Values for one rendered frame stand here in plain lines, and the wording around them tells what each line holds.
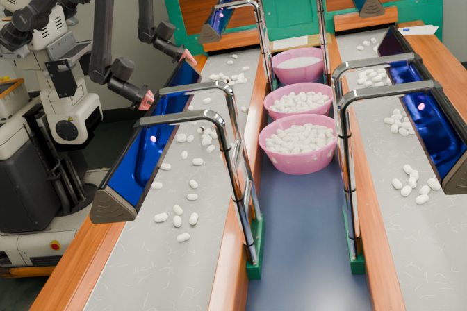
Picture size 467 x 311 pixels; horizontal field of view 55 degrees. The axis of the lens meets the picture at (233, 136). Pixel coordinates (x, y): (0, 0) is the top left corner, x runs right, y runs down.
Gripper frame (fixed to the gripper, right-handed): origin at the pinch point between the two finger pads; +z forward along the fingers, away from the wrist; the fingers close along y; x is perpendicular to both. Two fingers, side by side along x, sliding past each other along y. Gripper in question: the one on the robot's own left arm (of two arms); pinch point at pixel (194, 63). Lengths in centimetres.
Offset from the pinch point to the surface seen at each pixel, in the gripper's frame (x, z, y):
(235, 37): -8.5, 11.4, 36.2
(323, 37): -43, 39, -15
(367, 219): -32, 53, -104
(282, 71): -16.9, 35.8, 1.9
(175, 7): -3.9, -22.7, 42.1
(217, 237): -6, 27, -104
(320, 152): -25, 46, -71
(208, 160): 0, 19, -66
